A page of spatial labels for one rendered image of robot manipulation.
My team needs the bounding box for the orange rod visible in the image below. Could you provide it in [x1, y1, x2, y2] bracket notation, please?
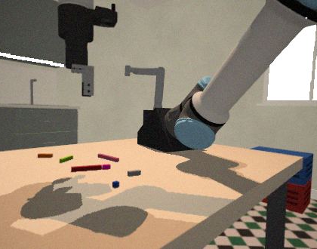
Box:
[38, 153, 53, 158]

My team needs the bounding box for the short magenta rod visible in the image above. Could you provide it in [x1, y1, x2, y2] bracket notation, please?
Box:
[102, 164, 111, 170]

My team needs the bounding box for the pink rod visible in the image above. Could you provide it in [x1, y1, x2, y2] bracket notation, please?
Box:
[97, 154, 119, 162]

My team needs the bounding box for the lime green rod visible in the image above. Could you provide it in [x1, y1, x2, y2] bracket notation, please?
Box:
[59, 155, 73, 163]

